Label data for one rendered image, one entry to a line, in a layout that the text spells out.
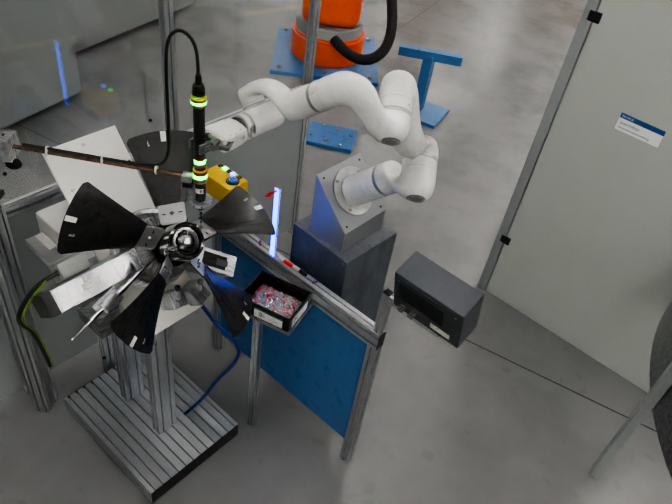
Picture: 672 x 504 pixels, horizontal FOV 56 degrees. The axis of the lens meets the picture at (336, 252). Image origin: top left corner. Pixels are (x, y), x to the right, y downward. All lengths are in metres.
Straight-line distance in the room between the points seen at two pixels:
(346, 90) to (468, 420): 1.94
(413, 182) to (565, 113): 1.26
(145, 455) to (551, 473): 1.81
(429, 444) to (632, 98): 1.78
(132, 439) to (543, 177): 2.28
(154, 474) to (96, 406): 0.43
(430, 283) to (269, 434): 1.33
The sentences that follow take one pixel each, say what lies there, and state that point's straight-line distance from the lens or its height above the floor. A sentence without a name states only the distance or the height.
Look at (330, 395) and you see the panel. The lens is 2.75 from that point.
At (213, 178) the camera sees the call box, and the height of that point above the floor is 1.07.
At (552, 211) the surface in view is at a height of 0.70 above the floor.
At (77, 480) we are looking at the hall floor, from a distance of 2.96.
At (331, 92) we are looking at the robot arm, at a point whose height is 1.72.
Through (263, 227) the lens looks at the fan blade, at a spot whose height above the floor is 1.14.
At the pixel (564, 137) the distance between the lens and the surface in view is 3.25.
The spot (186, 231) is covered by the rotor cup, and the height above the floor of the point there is 1.24.
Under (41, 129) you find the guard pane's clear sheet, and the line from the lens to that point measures 2.52.
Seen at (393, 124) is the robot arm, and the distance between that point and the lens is 1.77.
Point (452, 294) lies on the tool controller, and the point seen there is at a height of 1.24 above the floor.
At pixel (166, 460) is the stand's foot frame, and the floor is 0.06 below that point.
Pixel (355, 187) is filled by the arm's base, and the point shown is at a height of 1.19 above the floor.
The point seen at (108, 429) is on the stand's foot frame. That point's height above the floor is 0.08.
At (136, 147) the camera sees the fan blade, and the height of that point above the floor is 1.40.
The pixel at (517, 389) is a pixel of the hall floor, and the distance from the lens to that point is 3.45.
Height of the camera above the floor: 2.55
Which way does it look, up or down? 41 degrees down
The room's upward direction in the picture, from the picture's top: 10 degrees clockwise
